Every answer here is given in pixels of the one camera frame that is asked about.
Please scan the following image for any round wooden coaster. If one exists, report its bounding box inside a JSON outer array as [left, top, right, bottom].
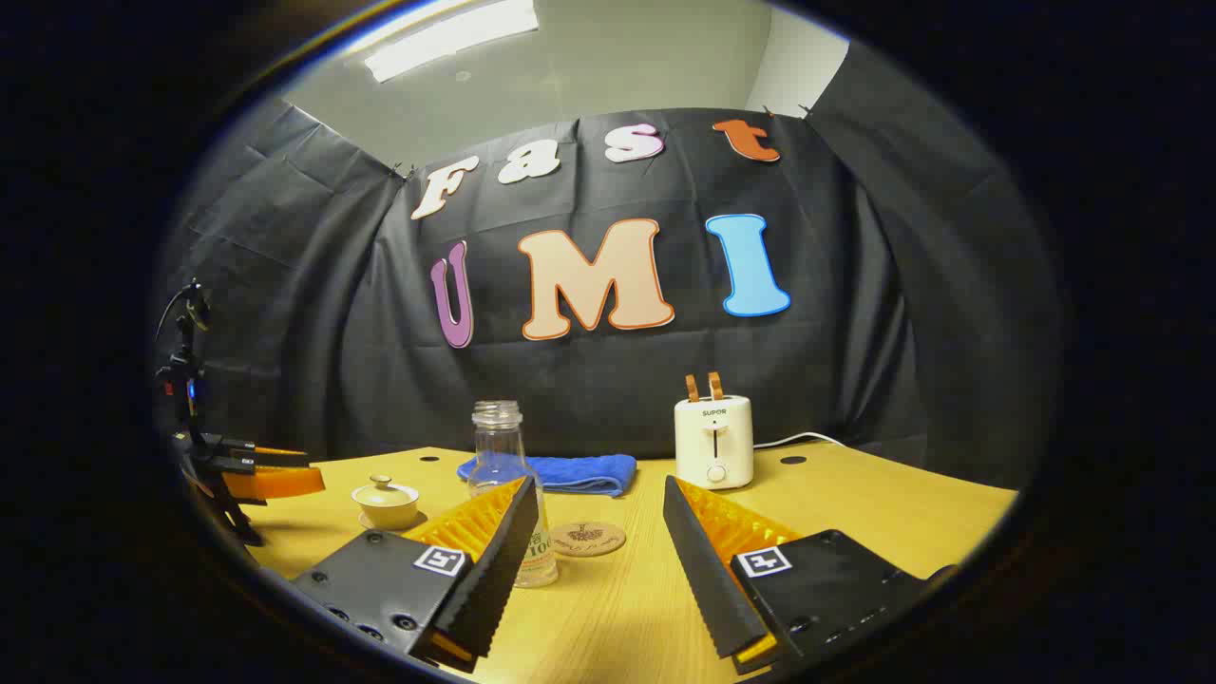
[[551, 522, 627, 558]]

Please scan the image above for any cream ceramic teacup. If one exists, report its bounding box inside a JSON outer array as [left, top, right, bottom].
[[351, 489, 420, 530]]

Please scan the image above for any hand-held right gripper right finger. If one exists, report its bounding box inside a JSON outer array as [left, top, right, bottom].
[[662, 475, 960, 677]]

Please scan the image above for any clear plastic water bottle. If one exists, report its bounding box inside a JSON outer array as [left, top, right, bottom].
[[467, 400, 560, 589]]

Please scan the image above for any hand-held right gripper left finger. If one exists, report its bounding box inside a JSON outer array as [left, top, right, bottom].
[[290, 475, 541, 675]]

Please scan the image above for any black backdrop cloth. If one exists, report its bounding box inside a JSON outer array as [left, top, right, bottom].
[[152, 38, 1065, 490]]

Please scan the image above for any white toaster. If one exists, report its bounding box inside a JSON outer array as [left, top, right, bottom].
[[674, 395, 755, 491]]

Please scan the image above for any blue folded towel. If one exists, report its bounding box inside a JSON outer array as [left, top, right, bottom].
[[457, 453, 638, 498]]

